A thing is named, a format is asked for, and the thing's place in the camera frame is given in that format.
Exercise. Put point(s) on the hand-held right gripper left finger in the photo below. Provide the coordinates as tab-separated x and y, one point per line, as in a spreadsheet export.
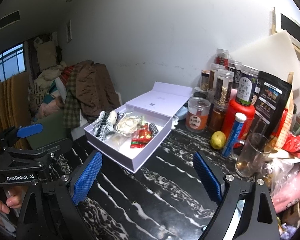
86	177

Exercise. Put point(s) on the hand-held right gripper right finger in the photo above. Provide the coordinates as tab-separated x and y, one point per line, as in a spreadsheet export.
207	177

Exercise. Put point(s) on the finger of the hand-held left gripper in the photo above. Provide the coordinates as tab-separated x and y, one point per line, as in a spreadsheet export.
52	152
30	130

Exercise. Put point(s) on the clear zip bag with snack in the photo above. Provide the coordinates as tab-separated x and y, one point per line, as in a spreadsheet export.
117	141

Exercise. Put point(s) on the lace-trimmed gingham scrunchie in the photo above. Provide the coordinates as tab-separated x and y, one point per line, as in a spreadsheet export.
102	130

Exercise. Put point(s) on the red snack packet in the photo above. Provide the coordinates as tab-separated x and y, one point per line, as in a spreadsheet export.
137	143

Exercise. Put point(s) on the white hinged gift box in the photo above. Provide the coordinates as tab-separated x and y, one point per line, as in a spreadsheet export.
150	152

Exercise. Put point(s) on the red candy packet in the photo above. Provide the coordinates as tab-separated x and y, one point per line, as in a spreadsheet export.
143	133

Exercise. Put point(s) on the small gingham scrunchie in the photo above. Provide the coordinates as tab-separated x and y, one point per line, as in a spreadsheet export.
153	127

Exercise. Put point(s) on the person's left hand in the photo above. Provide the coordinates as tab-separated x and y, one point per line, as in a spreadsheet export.
0	206

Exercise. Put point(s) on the dark green panel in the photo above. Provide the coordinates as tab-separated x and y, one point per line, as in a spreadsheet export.
52	130

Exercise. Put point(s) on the orange blanket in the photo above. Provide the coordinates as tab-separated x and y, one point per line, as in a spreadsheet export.
12	97

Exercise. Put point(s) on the yellow lemon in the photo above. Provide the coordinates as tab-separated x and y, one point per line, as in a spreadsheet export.
218	141

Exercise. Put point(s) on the glass mug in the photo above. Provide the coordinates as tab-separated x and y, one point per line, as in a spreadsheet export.
250	160

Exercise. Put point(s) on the green plaid cloth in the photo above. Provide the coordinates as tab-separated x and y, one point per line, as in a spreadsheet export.
71	105

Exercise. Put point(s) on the blue tablet tube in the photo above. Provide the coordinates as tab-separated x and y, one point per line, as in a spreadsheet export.
232	135

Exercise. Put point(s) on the pile of bedding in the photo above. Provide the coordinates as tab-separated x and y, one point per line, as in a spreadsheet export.
47	80

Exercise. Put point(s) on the jar with red-brown spice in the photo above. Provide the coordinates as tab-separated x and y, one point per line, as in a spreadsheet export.
216	120

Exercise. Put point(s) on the orange label plastic jar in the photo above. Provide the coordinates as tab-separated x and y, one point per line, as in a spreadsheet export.
197	120

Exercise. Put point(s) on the pale blue box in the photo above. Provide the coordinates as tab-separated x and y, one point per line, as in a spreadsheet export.
182	113

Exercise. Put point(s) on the red canister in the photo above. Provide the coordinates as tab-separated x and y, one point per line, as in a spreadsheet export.
230	110

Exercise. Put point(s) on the clear plastic bag with snacks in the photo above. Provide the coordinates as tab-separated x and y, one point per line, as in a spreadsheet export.
280	172

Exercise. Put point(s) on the window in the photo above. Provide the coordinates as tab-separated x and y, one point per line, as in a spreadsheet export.
10	60

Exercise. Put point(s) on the brown jacket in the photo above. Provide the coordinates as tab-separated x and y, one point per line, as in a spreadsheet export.
95	87

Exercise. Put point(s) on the small jar with black lid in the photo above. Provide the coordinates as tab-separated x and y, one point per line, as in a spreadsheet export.
200	95

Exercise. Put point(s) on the jar with pale grains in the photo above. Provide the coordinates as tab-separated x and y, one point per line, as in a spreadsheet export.
223	92

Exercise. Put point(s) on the small jar with white lid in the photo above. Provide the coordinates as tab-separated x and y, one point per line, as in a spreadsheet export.
197	89

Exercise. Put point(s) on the small jar with nuts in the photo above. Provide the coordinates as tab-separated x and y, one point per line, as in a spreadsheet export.
204	82

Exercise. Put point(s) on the red snack bag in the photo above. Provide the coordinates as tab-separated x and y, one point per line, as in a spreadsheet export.
297	142

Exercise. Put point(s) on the brown label clear jar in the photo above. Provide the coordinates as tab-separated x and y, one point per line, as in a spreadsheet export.
213	80

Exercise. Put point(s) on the dark label jar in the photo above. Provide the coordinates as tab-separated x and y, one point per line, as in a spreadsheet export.
246	87

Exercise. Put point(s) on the black stand-up pouch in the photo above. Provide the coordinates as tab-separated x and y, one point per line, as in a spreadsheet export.
270	100

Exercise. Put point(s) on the black label clear jar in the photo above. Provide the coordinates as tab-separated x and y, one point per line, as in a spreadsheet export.
236	72

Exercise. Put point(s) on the jar with red contents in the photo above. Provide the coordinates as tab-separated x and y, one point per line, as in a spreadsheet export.
222	58

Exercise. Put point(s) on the white foam board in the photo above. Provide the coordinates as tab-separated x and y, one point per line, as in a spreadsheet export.
270	52

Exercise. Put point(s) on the white framed blackboard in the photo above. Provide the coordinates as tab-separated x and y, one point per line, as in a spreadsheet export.
292	27

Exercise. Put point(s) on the wall air vent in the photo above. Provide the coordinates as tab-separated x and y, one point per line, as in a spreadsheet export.
5	22

